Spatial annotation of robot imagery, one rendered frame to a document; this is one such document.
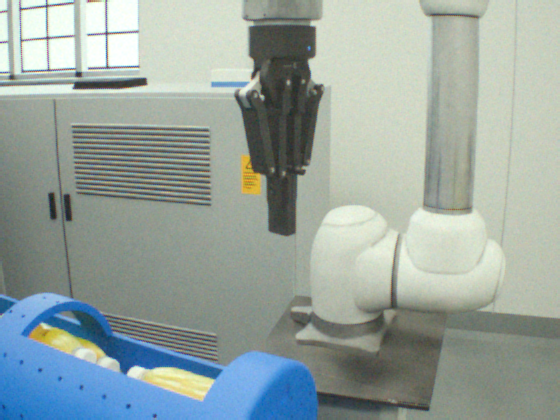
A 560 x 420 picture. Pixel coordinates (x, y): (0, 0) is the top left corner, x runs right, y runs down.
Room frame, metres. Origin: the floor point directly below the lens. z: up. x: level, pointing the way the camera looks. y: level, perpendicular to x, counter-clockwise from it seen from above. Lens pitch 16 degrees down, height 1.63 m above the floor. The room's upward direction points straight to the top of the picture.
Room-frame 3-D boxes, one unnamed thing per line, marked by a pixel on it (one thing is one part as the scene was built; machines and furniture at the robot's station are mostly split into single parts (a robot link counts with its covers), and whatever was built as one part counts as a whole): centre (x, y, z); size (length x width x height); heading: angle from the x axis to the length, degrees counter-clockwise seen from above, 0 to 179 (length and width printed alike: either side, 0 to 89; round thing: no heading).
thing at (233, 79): (2.46, 0.14, 1.48); 0.24 x 0.12 x 0.08; 79
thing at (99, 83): (2.74, 0.78, 1.46); 0.32 x 0.23 x 0.04; 71
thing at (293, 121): (0.69, -0.01, 1.54); 0.04 x 0.01 x 0.11; 49
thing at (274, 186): (0.66, 0.01, 1.47); 0.03 x 0.01 x 0.05; 139
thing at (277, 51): (0.68, 0.00, 1.61); 0.08 x 0.07 x 0.09; 139
